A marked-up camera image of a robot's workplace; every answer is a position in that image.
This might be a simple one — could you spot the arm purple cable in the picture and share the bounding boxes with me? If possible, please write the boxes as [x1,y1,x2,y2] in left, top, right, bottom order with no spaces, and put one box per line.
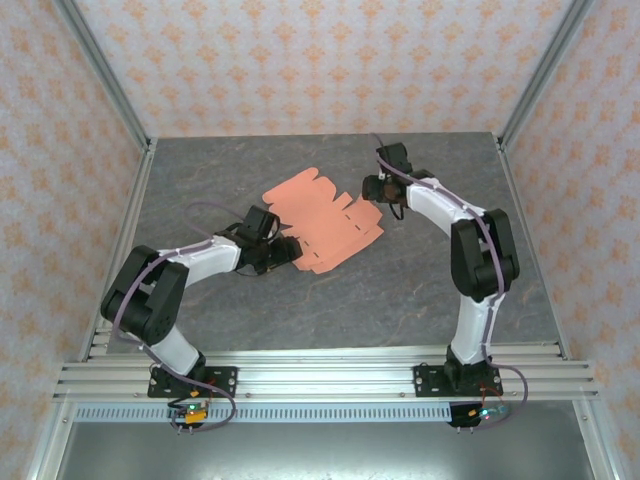
[110,200,247,432]
[370,132,530,431]

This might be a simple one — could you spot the slotted grey cable duct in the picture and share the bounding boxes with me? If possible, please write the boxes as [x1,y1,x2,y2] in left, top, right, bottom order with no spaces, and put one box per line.
[73,403,569,424]

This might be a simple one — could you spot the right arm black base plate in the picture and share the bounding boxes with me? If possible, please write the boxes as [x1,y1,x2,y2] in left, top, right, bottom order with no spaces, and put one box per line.
[413,363,502,399]

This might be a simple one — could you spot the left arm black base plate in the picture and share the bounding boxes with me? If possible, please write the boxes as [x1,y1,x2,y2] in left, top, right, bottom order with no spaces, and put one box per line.
[147,365,239,399]

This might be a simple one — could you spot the aluminium frame post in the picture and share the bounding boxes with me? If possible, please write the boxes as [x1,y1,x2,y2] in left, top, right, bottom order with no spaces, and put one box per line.
[498,0,599,147]
[52,0,152,147]

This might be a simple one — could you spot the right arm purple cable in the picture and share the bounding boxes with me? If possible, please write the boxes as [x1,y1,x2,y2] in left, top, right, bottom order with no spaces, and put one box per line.
[370,132,530,431]

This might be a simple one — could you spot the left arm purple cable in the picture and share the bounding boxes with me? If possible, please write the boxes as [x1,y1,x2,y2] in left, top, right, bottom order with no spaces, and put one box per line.
[110,200,247,432]

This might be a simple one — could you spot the aluminium table side rail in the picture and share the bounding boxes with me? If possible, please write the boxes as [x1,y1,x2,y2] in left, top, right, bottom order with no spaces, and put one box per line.
[78,137,159,362]
[492,132,572,362]

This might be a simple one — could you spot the aluminium cross rail beam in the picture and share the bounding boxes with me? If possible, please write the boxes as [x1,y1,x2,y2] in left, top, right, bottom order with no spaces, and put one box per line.
[52,348,600,402]

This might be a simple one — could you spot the orange paper box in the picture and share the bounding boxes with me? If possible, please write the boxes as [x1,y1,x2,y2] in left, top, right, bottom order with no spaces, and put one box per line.
[262,168,386,275]

